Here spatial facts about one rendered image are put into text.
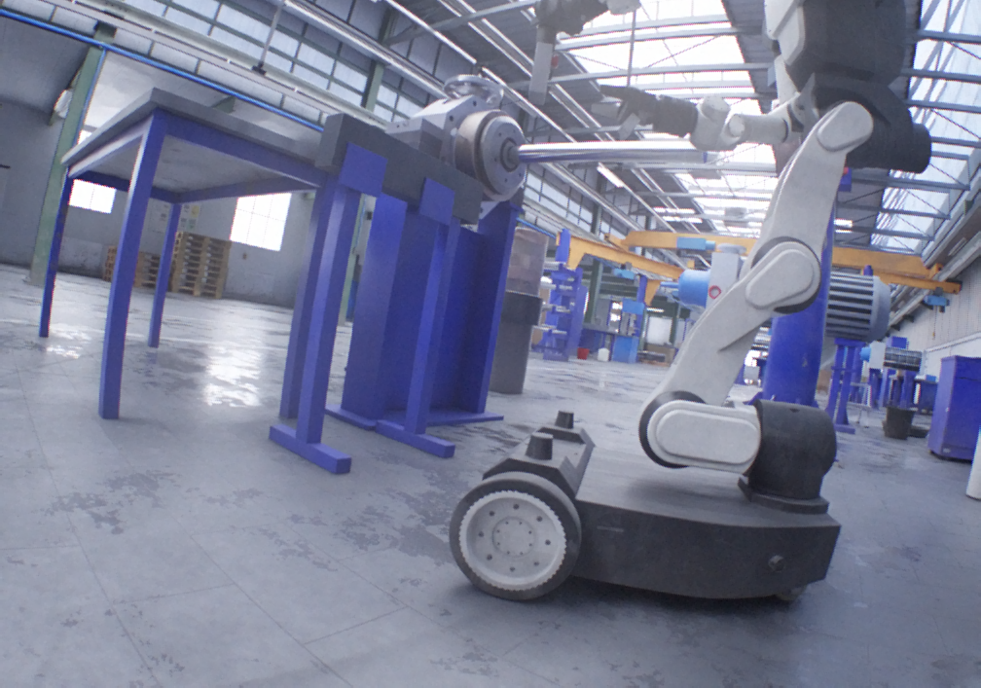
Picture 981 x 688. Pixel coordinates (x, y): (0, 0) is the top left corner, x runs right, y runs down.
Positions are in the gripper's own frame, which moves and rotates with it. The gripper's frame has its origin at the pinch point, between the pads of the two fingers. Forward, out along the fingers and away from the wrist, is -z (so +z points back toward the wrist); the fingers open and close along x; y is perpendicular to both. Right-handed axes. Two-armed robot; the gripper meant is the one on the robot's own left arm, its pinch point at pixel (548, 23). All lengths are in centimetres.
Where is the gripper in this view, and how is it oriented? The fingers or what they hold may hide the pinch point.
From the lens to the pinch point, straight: 126.4
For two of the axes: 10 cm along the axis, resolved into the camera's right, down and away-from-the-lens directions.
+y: 1.7, -9.9, 0.1
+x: 8.6, 1.5, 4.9
